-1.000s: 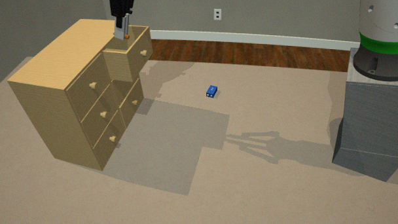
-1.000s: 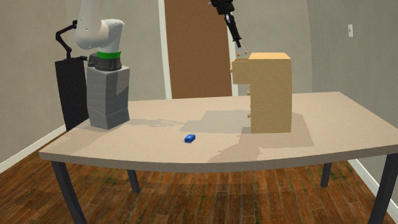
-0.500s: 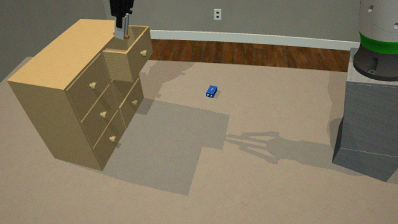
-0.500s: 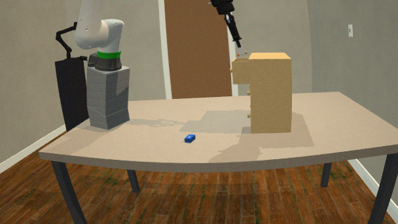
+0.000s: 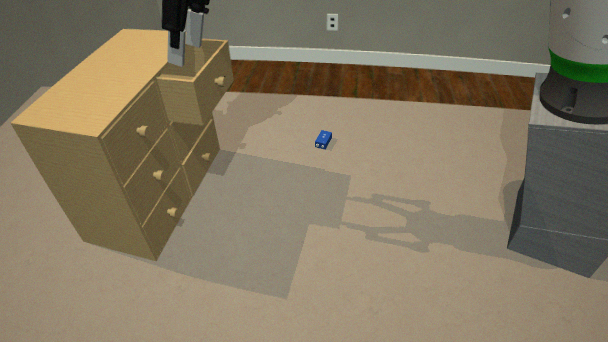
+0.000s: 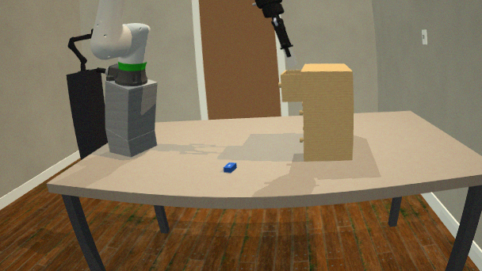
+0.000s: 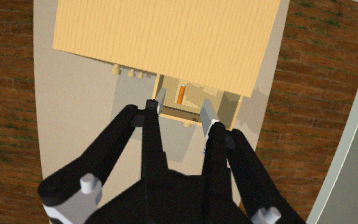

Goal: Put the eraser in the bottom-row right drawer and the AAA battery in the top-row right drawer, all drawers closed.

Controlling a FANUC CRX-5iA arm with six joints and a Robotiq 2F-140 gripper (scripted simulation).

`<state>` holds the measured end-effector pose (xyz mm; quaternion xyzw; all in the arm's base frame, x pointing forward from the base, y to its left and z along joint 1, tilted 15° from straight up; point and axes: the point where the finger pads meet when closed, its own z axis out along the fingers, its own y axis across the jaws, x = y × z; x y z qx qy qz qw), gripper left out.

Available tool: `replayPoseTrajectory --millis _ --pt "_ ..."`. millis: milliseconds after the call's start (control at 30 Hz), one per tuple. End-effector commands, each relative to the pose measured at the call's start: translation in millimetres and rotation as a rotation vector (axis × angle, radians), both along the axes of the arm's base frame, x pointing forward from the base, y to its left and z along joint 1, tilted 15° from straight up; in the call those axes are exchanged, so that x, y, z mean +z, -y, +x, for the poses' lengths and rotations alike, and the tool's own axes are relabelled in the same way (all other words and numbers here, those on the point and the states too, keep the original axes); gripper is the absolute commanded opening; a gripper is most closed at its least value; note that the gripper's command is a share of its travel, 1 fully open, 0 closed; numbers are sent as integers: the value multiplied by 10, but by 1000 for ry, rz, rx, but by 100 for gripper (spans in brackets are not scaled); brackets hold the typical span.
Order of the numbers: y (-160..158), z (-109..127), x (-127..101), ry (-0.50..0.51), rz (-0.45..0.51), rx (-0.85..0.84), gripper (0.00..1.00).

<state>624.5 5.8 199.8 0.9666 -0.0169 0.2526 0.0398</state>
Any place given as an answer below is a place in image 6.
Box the small tan wooden chest of drawers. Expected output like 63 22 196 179
301 63 354 162

